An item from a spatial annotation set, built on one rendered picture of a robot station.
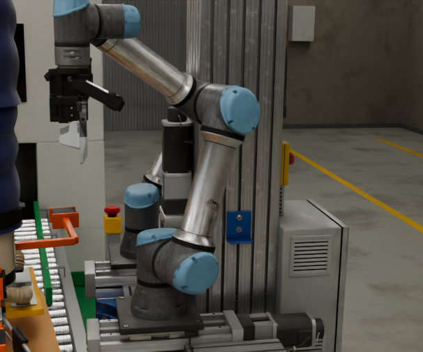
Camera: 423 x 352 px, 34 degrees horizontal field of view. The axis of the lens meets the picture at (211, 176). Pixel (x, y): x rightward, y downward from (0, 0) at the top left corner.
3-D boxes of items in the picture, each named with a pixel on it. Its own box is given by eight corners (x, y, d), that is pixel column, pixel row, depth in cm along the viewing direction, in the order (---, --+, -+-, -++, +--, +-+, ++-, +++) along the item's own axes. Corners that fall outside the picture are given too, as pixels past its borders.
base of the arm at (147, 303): (181, 297, 200) (181, 265, 198) (188, 318, 186) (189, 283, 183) (128, 299, 197) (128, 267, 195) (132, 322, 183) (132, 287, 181)
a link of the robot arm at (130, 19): (118, 4, 160) (75, 3, 154) (144, 3, 152) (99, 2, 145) (119, 38, 162) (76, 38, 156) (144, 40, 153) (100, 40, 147)
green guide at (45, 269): (33, 213, 462) (33, 200, 460) (49, 212, 465) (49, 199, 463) (46, 305, 312) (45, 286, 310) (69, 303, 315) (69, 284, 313)
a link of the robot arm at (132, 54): (210, 93, 195) (75, -9, 165) (234, 96, 186) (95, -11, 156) (192, 129, 193) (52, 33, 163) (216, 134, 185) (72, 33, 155)
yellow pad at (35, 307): (-1, 274, 210) (-2, 259, 209) (33, 272, 214) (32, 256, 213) (5, 320, 179) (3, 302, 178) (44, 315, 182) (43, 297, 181)
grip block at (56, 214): (49, 222, 229) (49, 207, 228) (75, 220, 232) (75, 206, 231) (52, 229, 222) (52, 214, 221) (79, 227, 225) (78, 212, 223)
